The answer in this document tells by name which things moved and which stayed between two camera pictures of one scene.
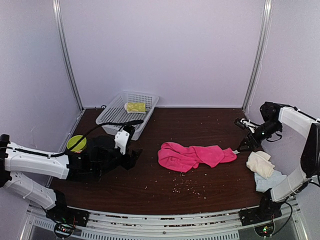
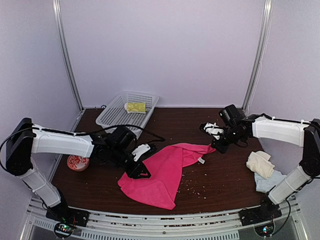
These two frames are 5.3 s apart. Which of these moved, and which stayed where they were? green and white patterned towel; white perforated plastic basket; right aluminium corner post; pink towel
Moved: pink towel
Stayed: white perforated plastic basket; right aluminium corner post; green and white patterned towel
